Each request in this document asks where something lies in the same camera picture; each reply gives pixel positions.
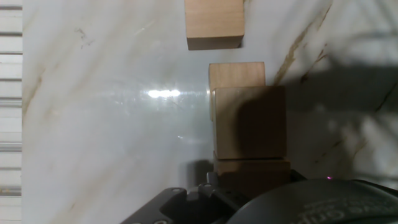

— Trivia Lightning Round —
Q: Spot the white marble pattern sheet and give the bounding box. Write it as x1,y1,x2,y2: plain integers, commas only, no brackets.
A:
21,0,398,224

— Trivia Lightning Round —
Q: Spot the medium light wooden cube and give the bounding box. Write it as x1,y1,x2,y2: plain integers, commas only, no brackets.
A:
184,0,246,51
213,151,292,198
208,61,267,122
212,85,287,161

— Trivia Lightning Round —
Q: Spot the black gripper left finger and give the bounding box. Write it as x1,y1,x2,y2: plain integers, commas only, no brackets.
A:
120,170,251,224

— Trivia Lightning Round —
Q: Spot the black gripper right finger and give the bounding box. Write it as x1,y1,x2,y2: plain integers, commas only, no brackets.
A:
290,169,307,183

